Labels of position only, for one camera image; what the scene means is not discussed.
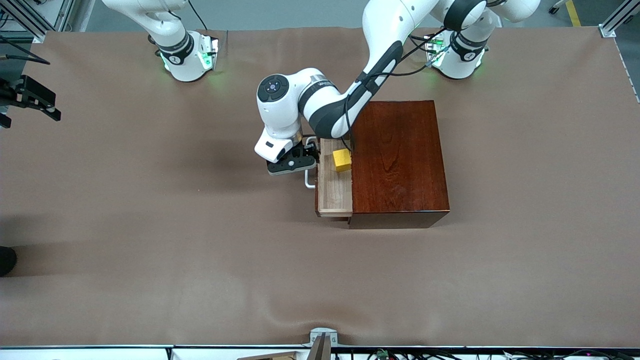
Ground yellow block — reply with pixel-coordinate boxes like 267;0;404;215
332;148;352;173

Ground light wood drawer white handle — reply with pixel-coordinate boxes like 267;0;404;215
304;136;355;218

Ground dark brown wooden cabinet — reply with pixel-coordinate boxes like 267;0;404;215
347;100;451;230

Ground black rounded object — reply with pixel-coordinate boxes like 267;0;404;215
0;246;18;277

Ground brown table cover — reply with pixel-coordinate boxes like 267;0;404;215
0;26;640;349

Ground tan wooden board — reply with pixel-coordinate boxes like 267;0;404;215
236;351;301;360

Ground aluminium frame profile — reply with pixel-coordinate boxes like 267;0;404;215
598;0;640;38
47;0;96;33
0;0;48;43

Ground black left arm base cables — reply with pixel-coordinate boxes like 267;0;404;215
409;31;442;56

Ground black right arm base cable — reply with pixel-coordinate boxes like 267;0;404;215
186;0;209;32

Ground grey metal camera mount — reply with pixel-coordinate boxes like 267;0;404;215
302;327;339;360

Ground black cable bundle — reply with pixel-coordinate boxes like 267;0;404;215
332;349;640;360

